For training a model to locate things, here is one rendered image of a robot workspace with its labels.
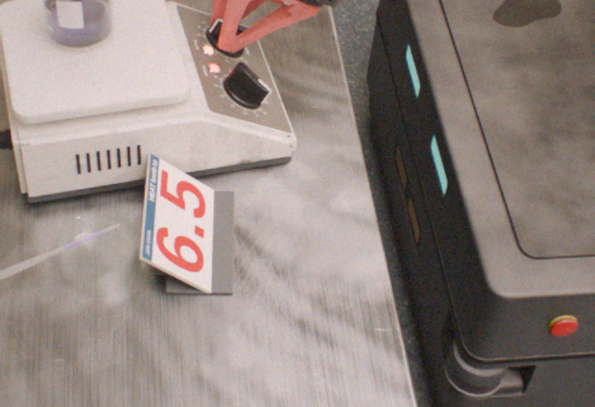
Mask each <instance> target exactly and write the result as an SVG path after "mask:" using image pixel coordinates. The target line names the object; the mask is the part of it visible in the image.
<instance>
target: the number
mask: <svg viewBox="0 0 595 407"><path fill-rule="evenodd" d="M207 195H208V189H206V188H205V187H203V186H201V185H199V184H198V183H196V182H193V180H191V179H190V178H188V177H186V176H184V175H182V174H181V173H180V172H178V171H176V170H175V169H173V168H171V167H169V166H168V165H165V164H162V163H161V162H159V174H158V187H157V199H156V213H155V225H154V237H153V251H152V258H154V259H156V260H157V261H159V262H161V263H163V264H165V265H167V266H168V267H170V268H171V269H174V270H176V271H178V272H180V273H182V274H184V275H185V276H187V277H189V278H191V279H193V280H196V281H197V282H200V283H202V284H205V251H206V223H207Z"/></svg>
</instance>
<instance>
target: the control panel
mask: <svg viewBox="0 0 595 407"><path fill-rule="evenodd" d="M176 5H177V4H176ZM177 10H178V15H179V18H180V21H181V25H182V28H183V31H184V33H185V36H186V39H187V43H188V47H189V50H190V52H191V55H192V60H194V63H195V66H196V71H197V73H198V76H199V79H200V82H201V85H202V88H203V91H204V94H205V100H206V103H207V106H208V109H209V110H210V111H212V112H215V113H218V114H223V115H227V116H230V117H233V118H237V119H240V120H244V121H247V122H251V123H255V124H259V125H265V127H268V128H271V129H275V130H279V131H283V132H286V133H292V131H291V128H290V124H289V123H288V120H287V117H286V115H285V112H284V108H283V105H282V103H281V101H280V97H279V95H278V92H277V90H275V87H274V84H273V82H272V79H271V76H270V73H269V70H268V67H267V64H266V62H265V59H264V57H263V55H262V52H261V49H260V47H259V44H258V40H257V41H255V42H253V44H251V45H250V46H246V47H244V53H243V54H242V55H241V57H239V58H232V57H228V56H226V55H224V54H222V53H220V52H218V51H217V50H216V49H215V48H214V47H212V46H211V45H210V43H209V41H208V39H207V37H206V31H207V30H208V28H209V27H211V23H210V21H211V16H208V15H206V14H203V13H200V12H197V10H194V9H190V8H187V7H183V6H180V5H177ZM205 46H209V47H211V48H212V50H213V54H208V53H207V52H205V50H204V47H205ZM238 62H243V63H244V64H245V65H246V66H247V67H248V68H250V69H251V70H253V71H254V73H255V74H256V75H257V76H258V77H259V78H260V79H261V80H262V81H263V82H264V83H265V84H266V85H267V86H268V87H269V88H270V89H271V93H270V94H269V95H268V96H267V98H266V100H265V101H264V103H263V104H261V106H260V107H259V108H258V109H255V110H251V109H247V108H244V107H242V106H240V105H238V104H237V103H235V102H234V101H233V100H232V99H231V97H230V96H229V95H228V93H227V92H226V90H225V88H224V81H225V79H226V78H227V77H228V76H229V75H230V73H231V72H232V69H233V68H234V66H235V65H236V64H237V63H238ZM210 64H216V65H217V66H218V68H219V72H213V70H212V69H211V68H210V66H209V65H210ZM292 134H293V133H292Z"/></svg>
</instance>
